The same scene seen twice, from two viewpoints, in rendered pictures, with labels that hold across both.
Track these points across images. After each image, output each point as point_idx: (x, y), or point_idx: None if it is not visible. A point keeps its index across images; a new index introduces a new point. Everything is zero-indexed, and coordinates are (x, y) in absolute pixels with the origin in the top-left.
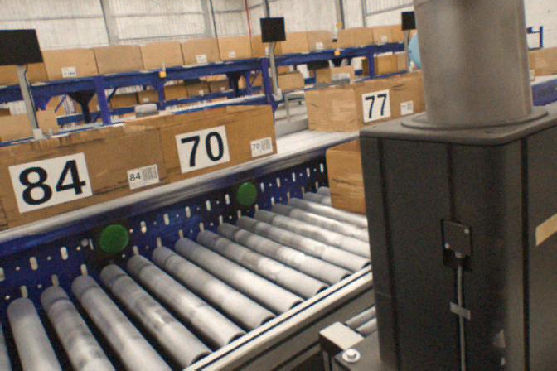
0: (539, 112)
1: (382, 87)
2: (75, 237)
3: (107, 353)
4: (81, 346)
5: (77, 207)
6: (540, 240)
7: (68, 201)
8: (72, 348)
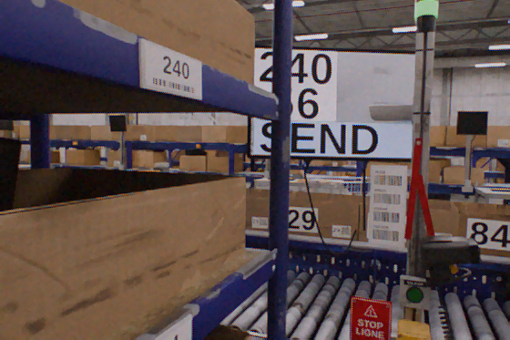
0: None
1: None
2: (494, 273)
3: None
4: (488, 339)
5: (500, 254)
6: None
7: (495, 249)
8: (482, 337)
